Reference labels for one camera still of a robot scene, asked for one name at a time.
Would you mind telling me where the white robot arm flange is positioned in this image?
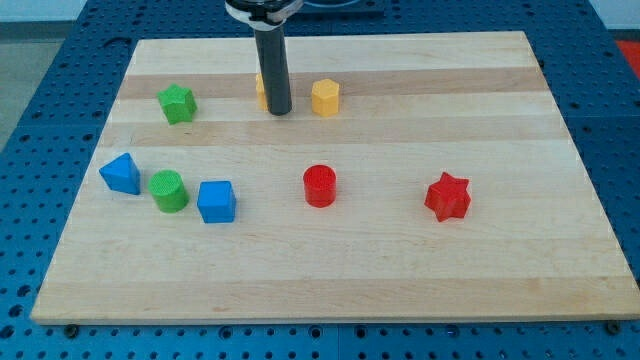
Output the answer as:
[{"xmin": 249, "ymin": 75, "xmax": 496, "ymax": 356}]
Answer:
[{"xmin": 225, "ymin": 0, "xmax": 304, "ymax": 26}]

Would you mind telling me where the yellow heart block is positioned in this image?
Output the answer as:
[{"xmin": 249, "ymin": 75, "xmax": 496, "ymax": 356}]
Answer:
[{"xmin": 255, "ymin": 73, "xmax": 268, "ymax": 111}]

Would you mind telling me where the red cylinder block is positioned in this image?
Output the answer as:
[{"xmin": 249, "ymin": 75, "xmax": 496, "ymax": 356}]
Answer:
[{"xmin": 303, "ymin": 164, "xmax": 337, "ymax": 208}]

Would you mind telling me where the yellow hexagon block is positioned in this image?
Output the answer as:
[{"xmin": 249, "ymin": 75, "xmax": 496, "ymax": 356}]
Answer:
[{"xmin": 311, "ymin": 79, "xmax": 340, "ymax": 117}]

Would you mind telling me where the blue cube block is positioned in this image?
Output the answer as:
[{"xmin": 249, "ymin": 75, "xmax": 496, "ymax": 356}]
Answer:
[{"xmin": 197, "ymin": 180, "xmax": 236, "ymax": 224}]

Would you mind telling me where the black cylindrical pointer tool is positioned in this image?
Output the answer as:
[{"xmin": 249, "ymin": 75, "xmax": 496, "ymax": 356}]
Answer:
[{"xmin": 254, "ymin": 26, "xmax": 292, "ymax": 116}]

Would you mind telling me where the light wooden board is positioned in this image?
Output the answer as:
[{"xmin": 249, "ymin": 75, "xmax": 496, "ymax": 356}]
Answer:
[{"xmin": 31, "ymin": 31, "xmax": 639, "ymax": 325}]

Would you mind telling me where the red star block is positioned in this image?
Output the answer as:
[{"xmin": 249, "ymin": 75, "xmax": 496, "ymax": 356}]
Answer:
[{"xmin": 424, "ymin": 172, "xmax": 471, "ymax": 222}]

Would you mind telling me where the green cylinder block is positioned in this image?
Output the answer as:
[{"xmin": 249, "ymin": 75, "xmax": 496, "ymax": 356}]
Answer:
[{"xmin": 148, "ymin": 169, "xmax": 189, "ymax": 213}]

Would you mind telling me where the green star block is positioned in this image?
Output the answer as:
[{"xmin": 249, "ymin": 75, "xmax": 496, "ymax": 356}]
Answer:
[{"xmin": 157, "ymin": 84, "xmax": 198, "ymax": 125}]

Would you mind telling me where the blue triangle block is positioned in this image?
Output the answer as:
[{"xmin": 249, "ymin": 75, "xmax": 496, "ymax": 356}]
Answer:
[{"xmin": 99, "ymin": 153, "xmax": 141, "ymax": 195}]

